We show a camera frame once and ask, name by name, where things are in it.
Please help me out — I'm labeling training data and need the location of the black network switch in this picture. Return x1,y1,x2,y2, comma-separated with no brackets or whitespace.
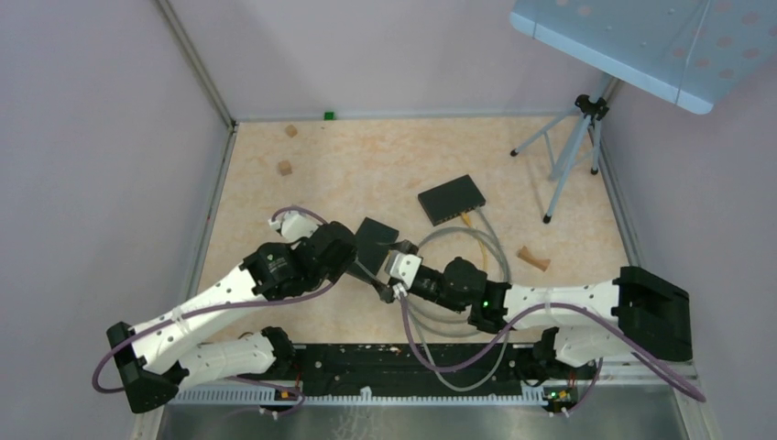
418,174,487,226
348,217,399,282

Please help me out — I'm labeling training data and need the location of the yellow ethernet cable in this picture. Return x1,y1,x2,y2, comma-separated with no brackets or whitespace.
460,212,490,274

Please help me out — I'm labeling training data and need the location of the grey ethernet cable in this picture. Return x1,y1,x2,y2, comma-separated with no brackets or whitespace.
355,209,512,393

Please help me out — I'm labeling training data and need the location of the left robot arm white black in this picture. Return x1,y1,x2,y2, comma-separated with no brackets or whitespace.
98,222,357,414

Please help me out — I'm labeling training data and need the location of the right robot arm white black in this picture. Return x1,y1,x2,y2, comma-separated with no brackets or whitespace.
372,251,693,378

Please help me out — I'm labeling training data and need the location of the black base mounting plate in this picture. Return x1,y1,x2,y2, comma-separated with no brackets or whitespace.
260,341,599,399

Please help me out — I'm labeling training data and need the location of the wooden cube near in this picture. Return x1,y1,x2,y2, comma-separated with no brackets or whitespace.
278,160,293,176

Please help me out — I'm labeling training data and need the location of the small wooden piece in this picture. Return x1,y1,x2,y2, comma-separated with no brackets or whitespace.
517,246,551,271

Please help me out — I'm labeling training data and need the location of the grey tripod stand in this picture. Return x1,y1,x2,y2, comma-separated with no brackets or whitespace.
509,73,618,225

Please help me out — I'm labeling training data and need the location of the light blue perforated board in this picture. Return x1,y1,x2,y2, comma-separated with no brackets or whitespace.
509,0,776,115

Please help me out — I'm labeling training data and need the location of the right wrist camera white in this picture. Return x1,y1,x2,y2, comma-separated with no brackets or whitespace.
385,240,423,300

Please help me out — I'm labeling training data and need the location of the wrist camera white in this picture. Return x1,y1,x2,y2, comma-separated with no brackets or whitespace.
268,207,321,242
385,240,423,300

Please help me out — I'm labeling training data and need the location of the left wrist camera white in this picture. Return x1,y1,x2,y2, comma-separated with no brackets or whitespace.
268,207,321,242

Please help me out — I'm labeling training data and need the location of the white slotted cable duct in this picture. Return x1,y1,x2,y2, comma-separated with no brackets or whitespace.
170,385,546,406

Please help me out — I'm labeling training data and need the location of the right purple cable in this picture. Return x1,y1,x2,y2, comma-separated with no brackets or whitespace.
399,291,708,417

